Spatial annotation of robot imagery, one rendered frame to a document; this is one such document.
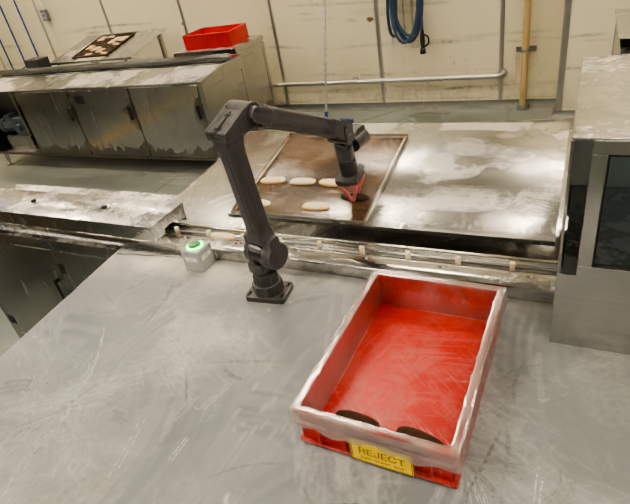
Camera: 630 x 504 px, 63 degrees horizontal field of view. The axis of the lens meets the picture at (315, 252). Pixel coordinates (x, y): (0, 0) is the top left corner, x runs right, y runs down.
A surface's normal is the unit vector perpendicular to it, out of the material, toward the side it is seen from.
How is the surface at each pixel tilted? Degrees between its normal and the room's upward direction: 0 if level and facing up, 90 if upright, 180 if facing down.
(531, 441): 0
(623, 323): 90
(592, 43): 90
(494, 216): 10
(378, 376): 0
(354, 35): 90
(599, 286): 90
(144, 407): 0
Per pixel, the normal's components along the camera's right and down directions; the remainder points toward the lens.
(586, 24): -0.41, 0.55
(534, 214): -0.23, -0.72
